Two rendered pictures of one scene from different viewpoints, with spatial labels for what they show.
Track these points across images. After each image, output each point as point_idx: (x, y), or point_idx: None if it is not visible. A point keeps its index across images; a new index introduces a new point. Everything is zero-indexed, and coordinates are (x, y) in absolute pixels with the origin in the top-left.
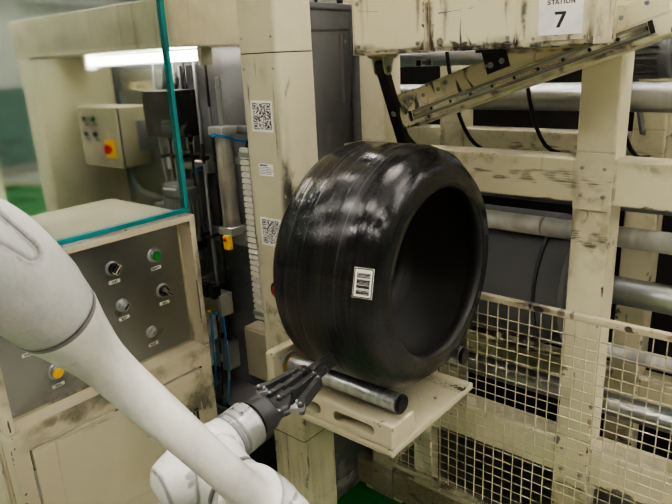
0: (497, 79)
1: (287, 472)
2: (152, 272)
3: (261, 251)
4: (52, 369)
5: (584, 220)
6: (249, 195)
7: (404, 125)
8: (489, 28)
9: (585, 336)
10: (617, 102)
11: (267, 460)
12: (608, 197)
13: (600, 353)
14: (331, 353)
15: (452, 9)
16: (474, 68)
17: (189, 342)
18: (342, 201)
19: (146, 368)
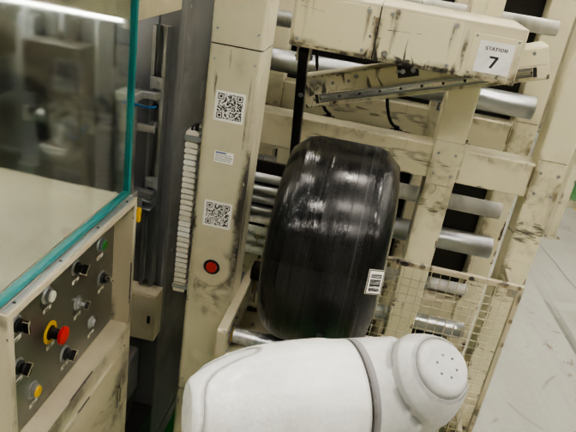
0: (406, 84)
1: None
2: (97, 261)
3: (199, 231)
4: (33, 389)
5: (432, 191)
6: (191, 177)
7: (307, 105)
8: (432, 54)
9: (417, 276)
10: (474, 107)
11: (129, 410)
12: (454, 177)
13: (446, 295)
14: (321, 334)
15: (401, 30)
16: (387, 70)
17: (109, 322)
18: (351, 210)
19: (93, 361)
